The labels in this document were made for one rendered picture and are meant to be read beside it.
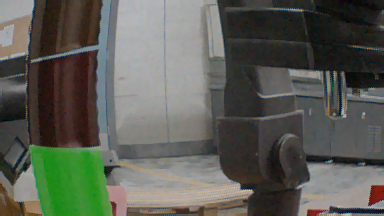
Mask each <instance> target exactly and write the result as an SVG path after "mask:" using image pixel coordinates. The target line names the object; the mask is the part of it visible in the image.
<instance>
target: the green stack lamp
mask: <svg viewBox="0 0 384 216"><path fill-rule="evenodd" d="M29 150H30V155H31V157H30V159H31V164H32V168H33V170H32V172H33V175H34V179H35V187H36V189H37V197H38V200H39V202H40V209H41V211H42V213H43V214H42V215H43V216H113V214H112V213H111V211H112V205H111V203H110V201H109V192H108V189H107V187H106V186H107V185H106V182H107V180H106V177H105V175H104V163H103V160H102V154H101V153H102V149H100V148H98V147H92V148H89V147H88V148H69V149H68V148H53V147H39V146H36V145H32V146H31V145H30V146H29Z"/></svg>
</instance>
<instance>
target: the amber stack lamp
mask: <svg viewBox="0 0 384 216"><path fill-rule="evenodd" d="M33 2H34V3H33V4H34V5H33V6H34V7H33V10H32V12H31V14H32V19H31V22H30V31H29V34H28V36H29V37H28V38H29V43H28V47H27V50H28V51H27V53H28V55H27V59H26V60H30V59H36V58H39V57H45V56H49V55H54V54H60V53H62V52H69V51H73V50H77V49H84V48H86V47H93V46H96V45H100V44H99V39H98V38H99V36H100V33H101V30H100V29H101V27H100V23H101V19H102V12H101V10H102V8H103V6H104V4H103V0H34V1H33Z"/></svg>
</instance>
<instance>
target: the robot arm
mask: <svg viewBox="0 0 384 216"><path fill-rule="evenodd" d="M226 7H228V8H232V7H237V8H238V7H244V8H246V7H250V8H252V7H255V8H258V7H261V8H264V7H265V8H273V3H272V2H271V0H217V9H218V12H219V18H220V28H221V32H222V39H223V52H224V54H225V87H224V90H223V107H224V116H221V117H216V127H217V140H218V146H217V152H218V161H219V164H220V170H221V171H222V173H223V174H224V175H225V176H226V178H228V179H229V180H231V181H233V182H236V183H239V184H240V190H252V192H254V193H252V194H249V195H248V205H247V213H246V214H247V216H298V213H299V208H300V203H301V202H300V199H301V193H302V187H303V186H302V185H304V184H305V183H309V182H310V179H311V178H310V175H311V174H310V171H309V169H308V166H307V164H306V163H307V162H306V161H305V160H306V156H305V153H304V144H305V142H304V134H305V131H304V111H297V102H296V93H295V90H294V87H293V84H292V80H291V76H290V71H289V69H286V68H275V67H249V66H232V65H231V63H230V55H229V43H228V36H227V27H226V19H225V12H224V8H226ZM27 55H28V54H24V55H22V56H16V57H12V58H8V59H2V60H0V171H1V172H2V174H3V175H4V176H5V177H6V179H7V180H8V181H9V182H10V184H12V186H13V185H14V184H15V183H16V181H17V180H18V178H19V177H20V175H21V174H22V172H23V170H24V172H25V173H26V172H27V170H28V168H29V167H30V165H31V159H30V157H31V155H30V150H29V146H30V144H29V143H28V138H29V136H28V133H27V120H26V111H27V109H26V104H25V101H26V92H25V87H26V79H25V77H26V70H27V68H26V63H31V61H32V60H35V59H30V60H26V59H27ZM101 154H102V160H103V163H104V175H105V177H106V180H107V182H106V185H107V186H106V187H107V189H108V192H109V201H110V203H111V205H112V214H113V216H126V213H127V211H126V209H127V206H126V205H127V197H128V196H127V191H126V188H125V187H123V186H121V184H120V182H119V180H118V178H117V176H116V173H115V171H114V168H120V167H121V165H120V162H119V160H118V157H117V154H116V152H115V151H113V150H109V151H102V153H101Z"/></svg>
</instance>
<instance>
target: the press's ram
mask: <svg viewBox="0 0 384 216"><path fill-rule="evenodd" d="M271 2H272V3H273V8H265V7H264V8H261V7H258V8H255V7H252V8H250V7H246V8H244V7H238V8H237V7H232V8H228V7H226V8H224V12H225V19H226V27H227V36H228V43H229V55H230V63H231V65H232V66H249V67H275V68H286V69H296V70H307V71H321V72H322V79H323V98H324V108H325V113H326V116H327V117H328V118H329V117H330V118H331V119H332V120H339V119H342V117H343V116H345V114H346V111H347V91H346V88H352V96H353V97H367V96H369V92H368V89H372V88H376V89H378V88H384V0H271Z"/></svg>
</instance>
